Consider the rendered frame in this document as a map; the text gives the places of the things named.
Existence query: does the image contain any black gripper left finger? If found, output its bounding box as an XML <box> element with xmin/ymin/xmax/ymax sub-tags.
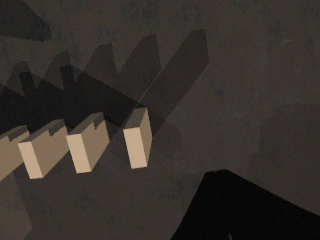
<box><xmin>171</xmin><ymin>172</ymin><xmax>229</xmax><ymax>240</ymax></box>

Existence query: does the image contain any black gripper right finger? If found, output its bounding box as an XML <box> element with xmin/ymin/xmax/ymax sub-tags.
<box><xmin>216</xmin><ymin>169</ymin><xmax>320</xmax><ymax>240</ymax></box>

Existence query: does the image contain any beige domino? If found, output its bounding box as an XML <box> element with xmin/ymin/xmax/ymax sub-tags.
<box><xmin>65</xmin><ymin>112</ymin><xmax>109</xmax><ymax>173</ymax></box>
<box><xmin>124</xmin><ymin>107</ymin><xmax>152</xmax><ymax>169</ymax></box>
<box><xmin>17</xmin><ymin>119</ymin><xmax>69</xmax><ymax>179</ymax></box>
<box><xmin>0</xmin><ymin>125</ymin><xmax>29</xmax><ymax>180</ymax></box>

